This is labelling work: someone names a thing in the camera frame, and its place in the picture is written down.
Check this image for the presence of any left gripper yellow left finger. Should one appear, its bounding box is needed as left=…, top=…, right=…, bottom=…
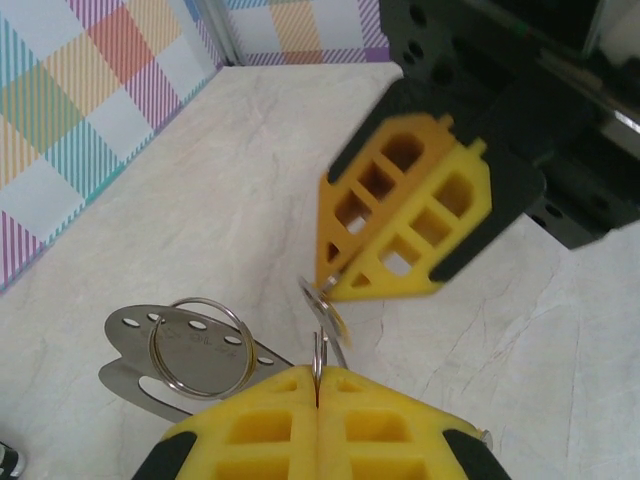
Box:
left=134, top=365, right=321, bottom=480

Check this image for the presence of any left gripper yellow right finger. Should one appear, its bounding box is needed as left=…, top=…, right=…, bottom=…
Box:
left=318, top=366, right=511, bottom=480

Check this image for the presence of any small steel split ring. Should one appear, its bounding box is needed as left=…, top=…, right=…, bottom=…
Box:
left=298, top=276, right=353, bottom=371
left=309, top=331, right=332, bottom=384

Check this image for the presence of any large steel split ring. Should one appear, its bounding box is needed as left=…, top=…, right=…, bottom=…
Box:
left=148, top=296, right=258, bottom=400

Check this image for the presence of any grey keyring with yellow keys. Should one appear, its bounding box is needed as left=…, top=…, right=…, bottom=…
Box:
left=98, top=302, right=297, bottom=419

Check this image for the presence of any aluminium frame post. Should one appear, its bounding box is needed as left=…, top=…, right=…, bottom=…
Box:
left=197, top=0, right=246, bottom=69

